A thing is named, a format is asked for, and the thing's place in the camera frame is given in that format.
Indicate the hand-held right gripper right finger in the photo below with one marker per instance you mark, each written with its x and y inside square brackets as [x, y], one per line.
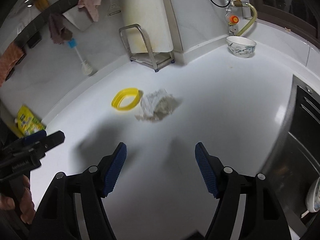
[205, 171]

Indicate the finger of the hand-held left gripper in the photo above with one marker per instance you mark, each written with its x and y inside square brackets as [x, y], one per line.
[53, 140]
[35, 136]

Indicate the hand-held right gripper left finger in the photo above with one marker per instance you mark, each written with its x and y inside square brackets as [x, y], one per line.
[114, 172]

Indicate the person's left hand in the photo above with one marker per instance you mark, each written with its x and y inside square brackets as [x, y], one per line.
[28, 200]

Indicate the yellow green refill pouch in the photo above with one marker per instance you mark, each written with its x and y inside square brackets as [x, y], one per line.
[30, 122]

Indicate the white bottle brush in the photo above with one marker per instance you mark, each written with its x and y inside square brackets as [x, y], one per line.
[86, 67]

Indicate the orange cloth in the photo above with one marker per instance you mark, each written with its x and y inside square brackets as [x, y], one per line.
[10, 60]

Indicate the dark steel sink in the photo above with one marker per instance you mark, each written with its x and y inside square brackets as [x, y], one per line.
[300, 142]

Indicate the brown cloth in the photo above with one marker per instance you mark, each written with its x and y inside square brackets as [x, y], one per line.
[58, 30]

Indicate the white round object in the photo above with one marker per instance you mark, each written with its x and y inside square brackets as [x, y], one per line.
[314, 195]

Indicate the metal board rack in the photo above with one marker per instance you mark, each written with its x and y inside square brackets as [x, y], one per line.
[152, 60]

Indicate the small white cutting board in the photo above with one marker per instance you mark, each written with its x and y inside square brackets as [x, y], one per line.
[77, 20]

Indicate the white patterned bowl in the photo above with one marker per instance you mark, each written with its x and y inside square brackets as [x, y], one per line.
[241, 48]

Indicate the yellow cloth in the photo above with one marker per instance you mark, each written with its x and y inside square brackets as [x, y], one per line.
[41, 2]

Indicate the pink cloth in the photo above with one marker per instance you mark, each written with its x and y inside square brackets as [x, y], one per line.
[91, 2]

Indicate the gas valve with orange cap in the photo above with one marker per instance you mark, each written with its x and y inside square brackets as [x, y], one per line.
[233, 18]

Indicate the large white cutting board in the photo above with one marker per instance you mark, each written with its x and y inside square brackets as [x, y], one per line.
[147, 10]

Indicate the black wall hook block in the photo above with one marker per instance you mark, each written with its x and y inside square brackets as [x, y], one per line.
[33, 40]

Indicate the black wall rail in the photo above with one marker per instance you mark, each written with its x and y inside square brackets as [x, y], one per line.
[62, 2]

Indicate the dark window frame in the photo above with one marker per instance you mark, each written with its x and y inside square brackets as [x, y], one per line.
[282, 0]

